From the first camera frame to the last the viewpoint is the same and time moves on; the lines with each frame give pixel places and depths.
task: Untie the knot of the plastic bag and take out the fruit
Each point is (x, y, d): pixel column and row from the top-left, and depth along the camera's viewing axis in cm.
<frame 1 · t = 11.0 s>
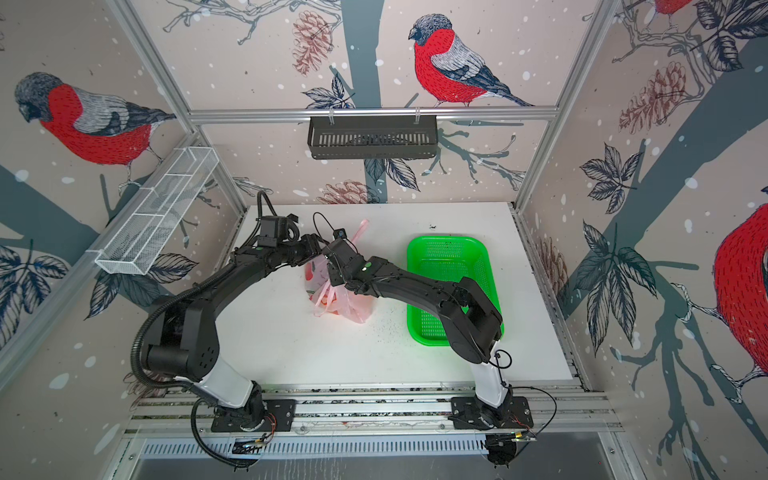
left hand: (322, 245, 89), fingers open
right hand: (334, 269, 88), fingers open
pink plastic bag: (339, 299, 84), point 12 cm above the table
green plastic basket: (448, 256, 106), point 2 cm above the table

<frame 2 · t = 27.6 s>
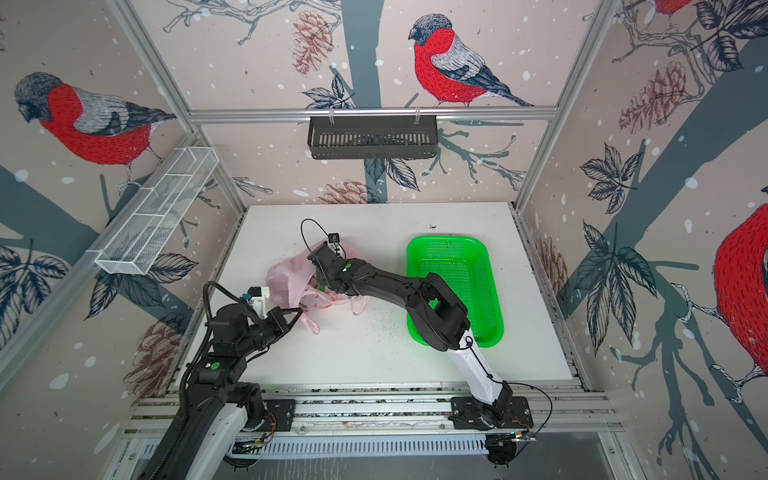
left hand: (299, 311, 77), fingers closed
right hand: (328, 271, 94), fingers open
pink plastic bag: (288, 285, 83), point 16 cm above the table
the other named things where they were.

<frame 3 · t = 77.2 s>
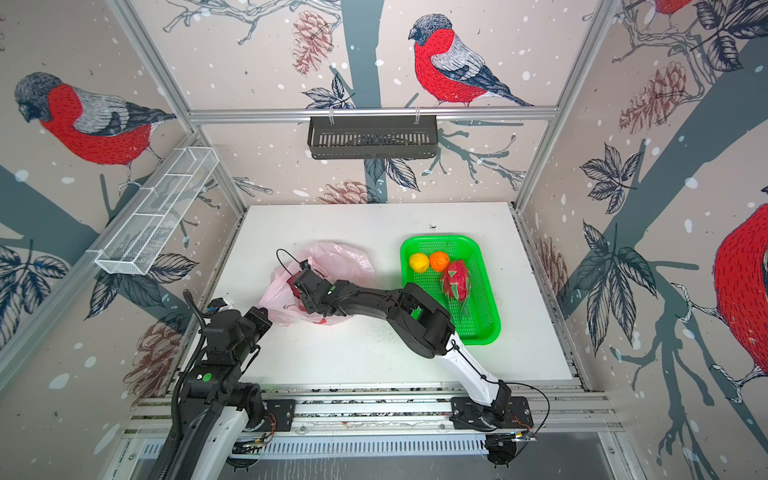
left hand: (265, 307, 79), fingers closed
right hand: (310, 297, 94), fingers open
yellow orange fruit: (419, 262, 99), point 7 cm above the table
orange tangerine fruit: (439, 260, 98), point 8 cm above the table
red dragon fruit: (456, 281, 91), point 9 cm above the table
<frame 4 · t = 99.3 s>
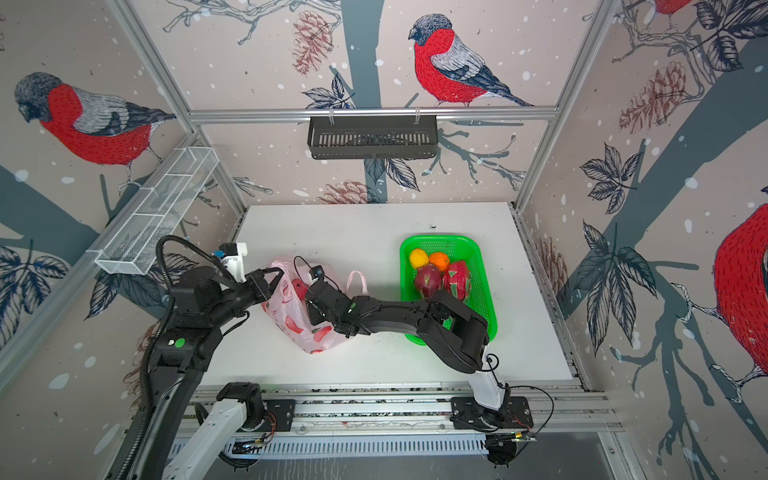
left hand: (280, 269, 68), fingers closed
right hand: (309, 305, 86), fingers open
pink plastic bag: (291, 314, 74), point 19 cm above the table
purple dragon fruit: (428, 280, 91), point 9 cm above the table
the other named things where they were.

